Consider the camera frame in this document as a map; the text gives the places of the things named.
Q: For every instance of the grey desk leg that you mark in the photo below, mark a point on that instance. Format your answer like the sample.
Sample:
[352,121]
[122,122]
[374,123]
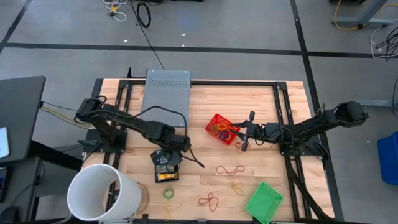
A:
[373,103]
[367,21]

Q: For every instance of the long red rubber band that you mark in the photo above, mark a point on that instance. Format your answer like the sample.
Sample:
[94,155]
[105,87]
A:
[217,169]

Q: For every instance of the black metal table frame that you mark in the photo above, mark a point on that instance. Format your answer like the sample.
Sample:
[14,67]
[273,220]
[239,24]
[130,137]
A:
[236,83]

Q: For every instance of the red plastic slotted basket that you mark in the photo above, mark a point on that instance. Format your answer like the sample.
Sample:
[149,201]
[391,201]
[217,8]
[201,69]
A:
[217,118]

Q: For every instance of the thin yellow rubber band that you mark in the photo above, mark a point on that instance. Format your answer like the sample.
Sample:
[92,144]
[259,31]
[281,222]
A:
[169,208]
[237,186]

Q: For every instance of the thick red rubber band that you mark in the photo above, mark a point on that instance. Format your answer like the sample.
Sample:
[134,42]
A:
[210,199]

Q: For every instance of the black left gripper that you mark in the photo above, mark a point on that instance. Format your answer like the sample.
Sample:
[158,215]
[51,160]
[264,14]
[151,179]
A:
[174,155]

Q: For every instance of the black side table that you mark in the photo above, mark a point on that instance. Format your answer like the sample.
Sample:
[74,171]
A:
[21,112]

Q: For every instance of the green plastic slotted basket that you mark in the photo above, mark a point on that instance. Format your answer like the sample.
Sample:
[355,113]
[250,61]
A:
[264,202]

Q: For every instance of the large tan rubber band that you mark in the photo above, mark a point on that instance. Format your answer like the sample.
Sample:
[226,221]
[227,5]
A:
[148,197]

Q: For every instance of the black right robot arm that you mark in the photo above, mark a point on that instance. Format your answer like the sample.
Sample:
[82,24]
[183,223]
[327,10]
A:
[326,119]

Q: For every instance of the white cylindrical bucket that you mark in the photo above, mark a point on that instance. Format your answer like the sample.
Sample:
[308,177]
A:
[124,193]

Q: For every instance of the blue plastic storage bin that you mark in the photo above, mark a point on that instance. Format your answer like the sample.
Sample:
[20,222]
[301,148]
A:
[388,158]

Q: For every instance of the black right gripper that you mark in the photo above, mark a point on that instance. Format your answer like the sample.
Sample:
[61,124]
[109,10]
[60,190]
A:
[264,132]

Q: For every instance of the grey perforated metal shelf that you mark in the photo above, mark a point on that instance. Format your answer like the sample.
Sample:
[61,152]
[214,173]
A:
[166,93]

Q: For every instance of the white paper sheet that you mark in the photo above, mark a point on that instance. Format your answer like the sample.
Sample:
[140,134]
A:
[3,143]

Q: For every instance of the black plastic slotted basket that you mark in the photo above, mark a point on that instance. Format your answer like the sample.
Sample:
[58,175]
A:
[168,182]

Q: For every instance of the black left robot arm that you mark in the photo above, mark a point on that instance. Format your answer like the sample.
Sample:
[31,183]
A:
[124,123]

